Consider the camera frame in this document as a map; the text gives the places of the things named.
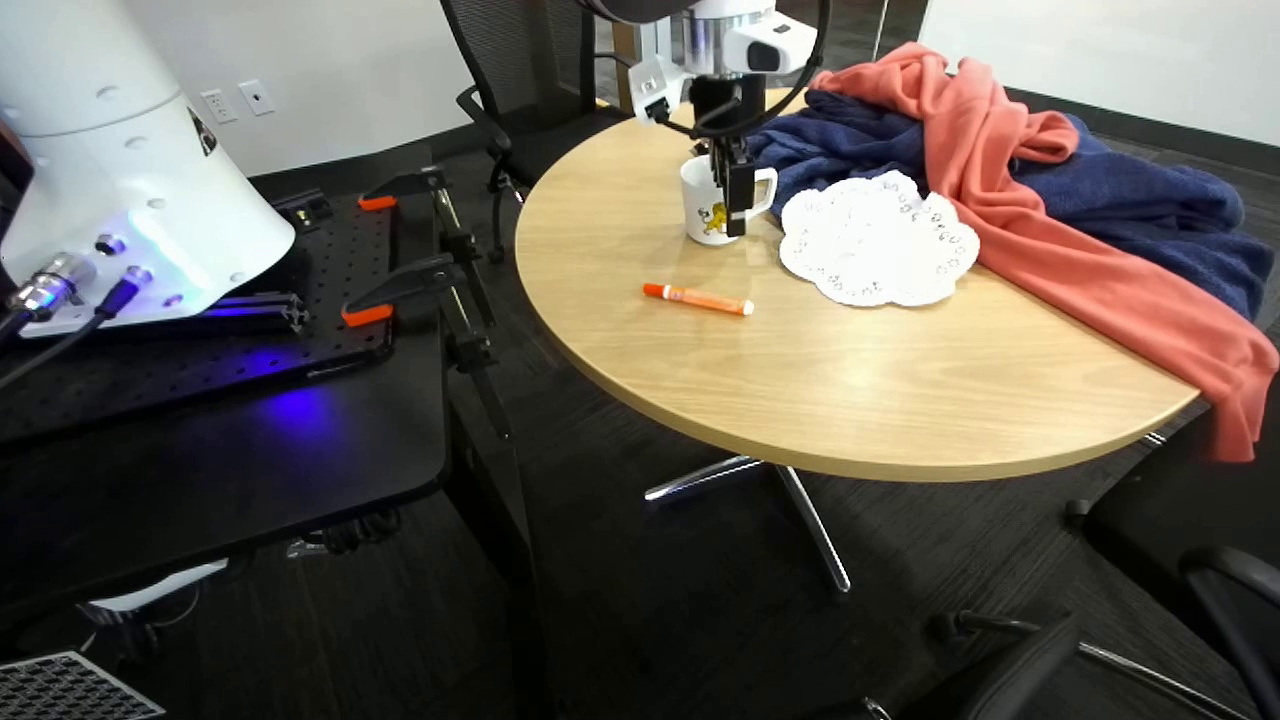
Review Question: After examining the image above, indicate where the round wooden table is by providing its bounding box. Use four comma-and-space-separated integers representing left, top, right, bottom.
517, 122, 1196, 506

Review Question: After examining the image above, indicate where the white mug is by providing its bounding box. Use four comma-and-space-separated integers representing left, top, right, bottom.
677, 156, 780, 248

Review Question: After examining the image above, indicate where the orange handled clamp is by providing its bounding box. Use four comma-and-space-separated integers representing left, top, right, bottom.
340, 257, 454, 334
355, 166, 444, 217

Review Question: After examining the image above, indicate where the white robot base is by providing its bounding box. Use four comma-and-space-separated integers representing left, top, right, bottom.
0, 0, 294, 338

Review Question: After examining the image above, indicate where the salmon orange cloth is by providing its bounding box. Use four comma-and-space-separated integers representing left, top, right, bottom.
810, 44, 1277, 465

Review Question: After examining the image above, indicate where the black cable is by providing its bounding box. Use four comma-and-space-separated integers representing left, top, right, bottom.
0, 265, 155, 398

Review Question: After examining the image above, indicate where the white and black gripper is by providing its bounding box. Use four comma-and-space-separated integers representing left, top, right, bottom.
680, 4, 820, 237

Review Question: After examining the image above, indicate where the navy blue cloth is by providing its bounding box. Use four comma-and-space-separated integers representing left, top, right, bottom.
742, 93, 1277, 319

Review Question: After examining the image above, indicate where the black perforated mounting board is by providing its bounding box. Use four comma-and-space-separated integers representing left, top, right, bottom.
0, 195, 448, 602

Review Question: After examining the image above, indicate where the white paper doily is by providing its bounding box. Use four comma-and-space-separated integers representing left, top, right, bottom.
780, 172, 978, 310

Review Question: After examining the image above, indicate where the black office chair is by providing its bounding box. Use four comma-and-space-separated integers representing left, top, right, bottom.
441, 0, 621, 189

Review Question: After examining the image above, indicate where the orange marker pen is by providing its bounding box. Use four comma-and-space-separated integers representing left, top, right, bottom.
638, 280, 754, 319

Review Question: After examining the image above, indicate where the black chair lower right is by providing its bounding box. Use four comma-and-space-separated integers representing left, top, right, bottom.
920, 410, 1280, 720

